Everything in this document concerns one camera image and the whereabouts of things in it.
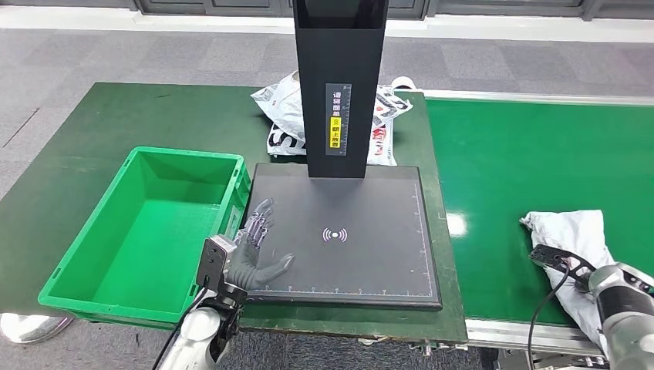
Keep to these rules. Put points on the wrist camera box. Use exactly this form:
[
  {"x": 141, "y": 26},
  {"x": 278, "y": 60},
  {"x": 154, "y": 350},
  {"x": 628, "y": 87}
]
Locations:
[
  {"x": 212, "y": 263},
  {"x": 557, "y": 258}
]

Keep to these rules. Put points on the green plastic crate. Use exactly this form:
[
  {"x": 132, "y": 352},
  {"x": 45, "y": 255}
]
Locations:
[{"x": 153, "y": 240}]

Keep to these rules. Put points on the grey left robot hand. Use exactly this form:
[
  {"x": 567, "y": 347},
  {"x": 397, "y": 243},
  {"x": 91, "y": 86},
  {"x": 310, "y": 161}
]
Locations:
[{"x": 245, "y": 265}]

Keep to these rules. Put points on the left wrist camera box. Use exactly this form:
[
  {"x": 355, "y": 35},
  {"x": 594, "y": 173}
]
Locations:
[{"x": 212, "y": 263}]

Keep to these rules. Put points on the aluminium conveyor frame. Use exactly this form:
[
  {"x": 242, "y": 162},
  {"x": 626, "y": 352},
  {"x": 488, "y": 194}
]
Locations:
[{"x": 511, "y": 334}]

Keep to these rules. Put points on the black inbound scanner machine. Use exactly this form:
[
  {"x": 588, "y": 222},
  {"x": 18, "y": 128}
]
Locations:
[{"x": 357, "y": 245}]

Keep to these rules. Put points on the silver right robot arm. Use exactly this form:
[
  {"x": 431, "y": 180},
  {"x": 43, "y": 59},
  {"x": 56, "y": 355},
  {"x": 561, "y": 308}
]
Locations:
[{"x": 628, "y": 316}]

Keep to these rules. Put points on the dark green work table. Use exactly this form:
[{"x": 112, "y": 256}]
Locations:
[{"x": 102, "y": 117}]

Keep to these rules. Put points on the plain white parcel bag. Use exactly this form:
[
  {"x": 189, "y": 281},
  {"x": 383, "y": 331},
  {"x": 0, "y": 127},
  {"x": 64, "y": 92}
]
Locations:
[{"x": 567, "y": 230}]

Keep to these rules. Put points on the shiny silver robot base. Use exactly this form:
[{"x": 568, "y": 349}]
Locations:
[{"x": 30, "y": 327}]

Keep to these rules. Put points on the green conveyor belt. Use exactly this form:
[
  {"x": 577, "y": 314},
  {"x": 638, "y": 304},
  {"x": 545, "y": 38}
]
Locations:
[{"x": 511, "y": 168}]

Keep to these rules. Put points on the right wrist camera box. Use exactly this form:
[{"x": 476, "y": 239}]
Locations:
[{"x": 557, "y": 258}]

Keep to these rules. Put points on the white parcel bag, black-red print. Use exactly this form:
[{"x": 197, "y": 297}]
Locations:
[{"x": 281, "y": 107}]

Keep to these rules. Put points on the ruler label sticker, yellow patch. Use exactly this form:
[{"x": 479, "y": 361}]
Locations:
[{"x": 338, "y": 117}]

